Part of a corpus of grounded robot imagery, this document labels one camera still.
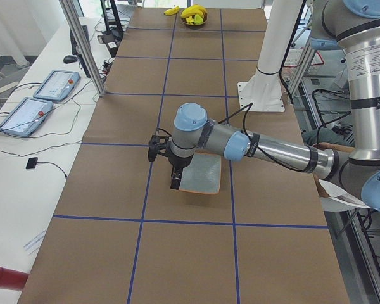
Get aluminium frame post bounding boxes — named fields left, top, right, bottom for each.
left=59, top=0, right=106, bottom=97

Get yellow banana upper in basket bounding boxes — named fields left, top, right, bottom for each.
left=180, top=4, right=207, bottom=18

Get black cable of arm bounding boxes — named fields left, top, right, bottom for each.
left=217, top=101, right=317, bottom=174

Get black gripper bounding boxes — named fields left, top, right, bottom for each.
left=168, top=151, right=193, bottom=190

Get black computer mouse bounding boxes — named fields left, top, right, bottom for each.
left=63, top=55, right=78, bottom=64

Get red cylinder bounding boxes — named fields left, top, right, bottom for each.
left=0, top=267, right=29, bottom=291

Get near teach pendant tablet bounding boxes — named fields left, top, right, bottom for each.
left=0, top=98, right=53, bottom=137

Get teach pendant tablet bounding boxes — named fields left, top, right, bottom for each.
left=33, top=70, right=80, bottom=103
left=0, top=98, right=53, bottom=137

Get far teach pendant tablet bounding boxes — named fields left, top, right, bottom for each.
left=33, top=70, right=80, bottom=103

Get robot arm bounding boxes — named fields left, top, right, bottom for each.
left=167, top=1, right=380, bottom=212

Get small black box on desk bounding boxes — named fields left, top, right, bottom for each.
left=25, top=157, right=38, bottom=170

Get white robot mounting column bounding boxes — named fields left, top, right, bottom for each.
left=237, top=0, right=305, bottom=113

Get yellow banana carried to plate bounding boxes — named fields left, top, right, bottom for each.
left=163, top=6, right=180, bottom=16

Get grey square plate orange rim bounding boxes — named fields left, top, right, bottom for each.
left=179, top=153, right=222, bottom=194

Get woven wicker fruit basket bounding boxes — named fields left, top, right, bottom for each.
left=180, top=15, right=207, bottom=29

